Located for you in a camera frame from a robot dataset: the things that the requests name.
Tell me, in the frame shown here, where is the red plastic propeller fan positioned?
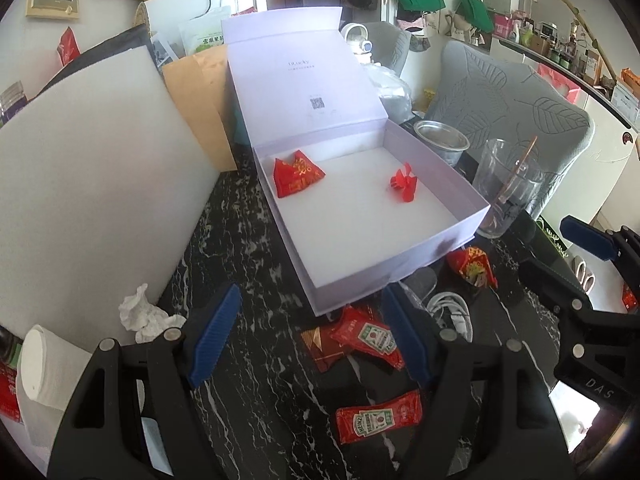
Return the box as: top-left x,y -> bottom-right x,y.
390,162 -> 419,203

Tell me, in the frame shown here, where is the red orange snack packet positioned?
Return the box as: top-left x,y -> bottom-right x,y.
446,246 -> 498,288

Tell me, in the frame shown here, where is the copper spoon in cup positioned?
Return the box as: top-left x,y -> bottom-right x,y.
492,136 -> 541,219

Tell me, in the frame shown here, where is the clear glass cup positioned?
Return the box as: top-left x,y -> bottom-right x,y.
473,136 -> 544,238

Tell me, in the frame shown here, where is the red triangular candy pouch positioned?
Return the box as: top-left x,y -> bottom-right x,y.
272,150 -> 326,198

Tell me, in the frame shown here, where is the white usb cable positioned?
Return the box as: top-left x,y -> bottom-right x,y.
425,291 -> 474,344

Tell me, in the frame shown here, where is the small steel bowl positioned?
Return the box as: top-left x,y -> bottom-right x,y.
413,120 -> 470,167

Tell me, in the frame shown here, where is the crumpled white tissue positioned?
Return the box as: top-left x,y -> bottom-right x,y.
118,283 -> 186,344

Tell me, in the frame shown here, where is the grey leaf pattern chair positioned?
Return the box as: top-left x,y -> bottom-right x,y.
425,40 -> 594,219

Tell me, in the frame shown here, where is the ketchup packet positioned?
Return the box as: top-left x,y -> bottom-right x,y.
335,390 -> 423,444
330,307 -> 405,370

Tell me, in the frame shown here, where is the white foam board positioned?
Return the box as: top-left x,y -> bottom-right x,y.
1,47 -> 218,350

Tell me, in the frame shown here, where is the green snack bag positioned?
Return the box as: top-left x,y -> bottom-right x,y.
178,6 -> 231,55

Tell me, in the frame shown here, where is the white open gift box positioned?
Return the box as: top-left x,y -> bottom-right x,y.
222,6 -> 488,315

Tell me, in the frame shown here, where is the white paper towel roll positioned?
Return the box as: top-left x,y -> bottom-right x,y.
16,325 -> 91,451

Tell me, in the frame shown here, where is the clear plastic bag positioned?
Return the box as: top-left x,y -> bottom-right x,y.
363,64 -> 413,125

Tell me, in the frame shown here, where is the white mini fridge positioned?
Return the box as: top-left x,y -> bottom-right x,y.
137,0 -> 267,44

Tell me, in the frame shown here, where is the brown paper envelope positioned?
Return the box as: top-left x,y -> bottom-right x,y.
162,44 -> 236,172

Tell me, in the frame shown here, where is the white small kettle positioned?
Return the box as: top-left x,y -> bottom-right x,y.
341,23 -> 373,64

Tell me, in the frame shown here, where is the dark red tea packet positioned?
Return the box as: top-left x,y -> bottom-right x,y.
300,324 -> 352,373

